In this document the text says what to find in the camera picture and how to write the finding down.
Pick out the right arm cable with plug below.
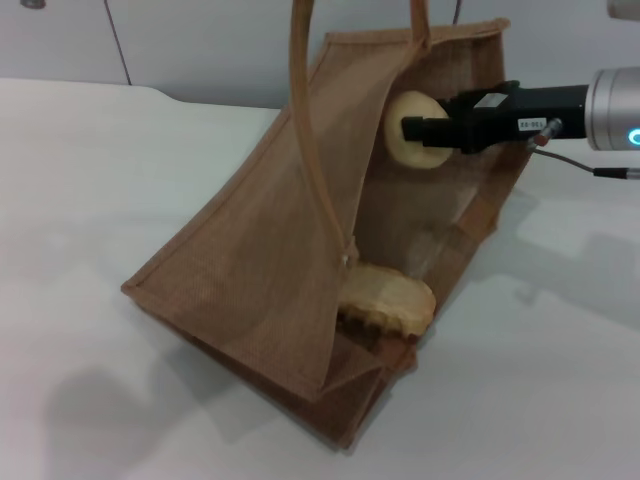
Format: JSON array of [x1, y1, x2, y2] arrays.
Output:
[[524, 117, 640, 180]]

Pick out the brown woven handbag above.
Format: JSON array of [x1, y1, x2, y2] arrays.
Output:
[[120, 0, 535, 445]]

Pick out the orange striped bread loaf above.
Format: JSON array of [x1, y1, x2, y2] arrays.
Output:
[[336, 263, 437, 340]]

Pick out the round beige egg yolk pastry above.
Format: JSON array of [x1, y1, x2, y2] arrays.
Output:
[[384, 90, 452, 171]]

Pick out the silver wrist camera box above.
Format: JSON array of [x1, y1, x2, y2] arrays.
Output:
[[606, 0, 640, 20]]

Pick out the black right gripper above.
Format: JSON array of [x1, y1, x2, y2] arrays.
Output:
[[401, 79, 592, 156]]

